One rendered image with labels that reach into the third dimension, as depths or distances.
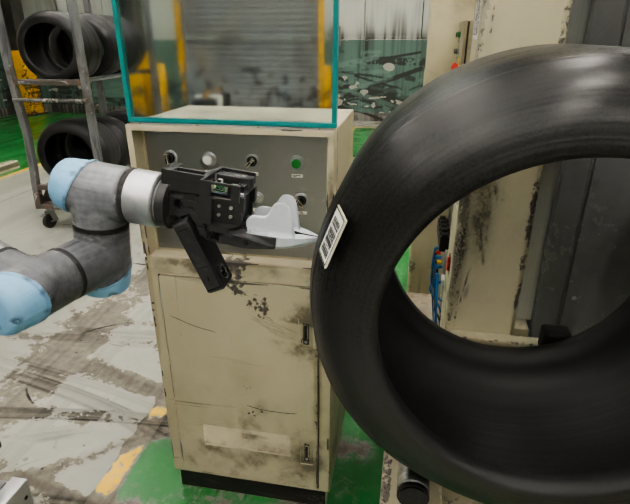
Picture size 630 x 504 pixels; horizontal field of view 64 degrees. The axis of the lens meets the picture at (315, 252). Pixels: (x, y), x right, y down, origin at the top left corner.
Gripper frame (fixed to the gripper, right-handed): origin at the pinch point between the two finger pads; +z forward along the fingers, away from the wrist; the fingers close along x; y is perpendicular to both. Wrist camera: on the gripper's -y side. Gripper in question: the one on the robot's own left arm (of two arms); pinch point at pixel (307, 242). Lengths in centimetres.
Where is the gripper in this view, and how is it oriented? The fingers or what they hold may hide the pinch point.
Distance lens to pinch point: 67.3
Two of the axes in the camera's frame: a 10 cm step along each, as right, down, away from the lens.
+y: 1.2, -9.0, -4.1
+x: 1.8, -3.9, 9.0
